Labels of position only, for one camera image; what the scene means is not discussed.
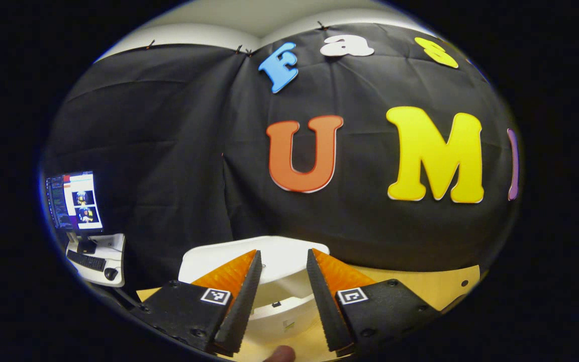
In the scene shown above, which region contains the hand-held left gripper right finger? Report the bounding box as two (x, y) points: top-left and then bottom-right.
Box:
(306, 248), (442, 358)

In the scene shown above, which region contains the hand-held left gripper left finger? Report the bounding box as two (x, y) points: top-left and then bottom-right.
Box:
(130, 249), (263, 357)

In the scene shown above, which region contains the white desktop garbage bin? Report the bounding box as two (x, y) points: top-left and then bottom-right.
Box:
(178, 235), (330, 345)

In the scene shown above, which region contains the white side table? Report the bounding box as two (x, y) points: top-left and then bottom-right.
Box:
(66, 233), (126, 287)

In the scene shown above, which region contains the black keyboard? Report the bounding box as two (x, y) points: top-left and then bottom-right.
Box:
(67, 250), (107, 272)

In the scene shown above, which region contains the computer monitor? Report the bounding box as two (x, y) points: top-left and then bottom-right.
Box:
(46, 171), (103, 234)

